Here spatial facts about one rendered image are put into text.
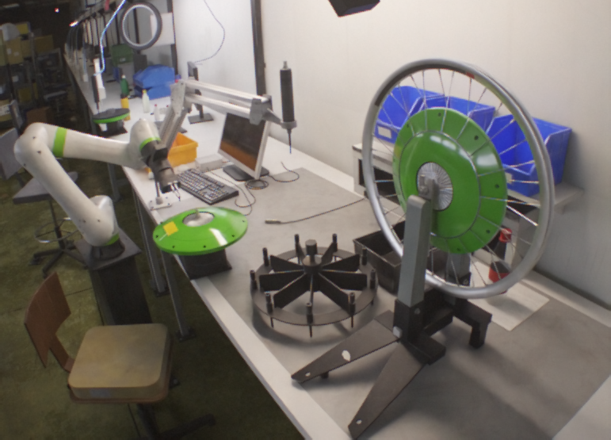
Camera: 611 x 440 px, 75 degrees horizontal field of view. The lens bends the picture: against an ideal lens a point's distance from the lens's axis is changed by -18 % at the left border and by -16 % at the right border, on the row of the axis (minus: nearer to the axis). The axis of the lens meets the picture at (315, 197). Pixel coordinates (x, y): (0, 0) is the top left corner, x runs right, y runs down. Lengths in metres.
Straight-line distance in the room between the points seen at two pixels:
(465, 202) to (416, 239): 0.13
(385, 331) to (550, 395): 0.43
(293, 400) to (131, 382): 0.73
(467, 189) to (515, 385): 0.50
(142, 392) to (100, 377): 0.17
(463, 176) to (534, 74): 0.64
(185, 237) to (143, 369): 0.53
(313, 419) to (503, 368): 0.48
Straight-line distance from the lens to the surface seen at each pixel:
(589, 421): 1.14
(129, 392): 1.67
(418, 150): 0.98
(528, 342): 1.28
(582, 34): 1.39
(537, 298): 1.45
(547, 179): 0.83
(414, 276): 1.00
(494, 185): 0.90
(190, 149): 2.61
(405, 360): 1.06
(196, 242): 1.41
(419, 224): 0.95
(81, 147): 1.88
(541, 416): 1.11
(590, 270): 1.52
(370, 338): 1.12
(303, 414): 1.06
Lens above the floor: 1.73
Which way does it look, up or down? 24 degrees down
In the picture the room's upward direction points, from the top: 3 degrees counter-clockwise
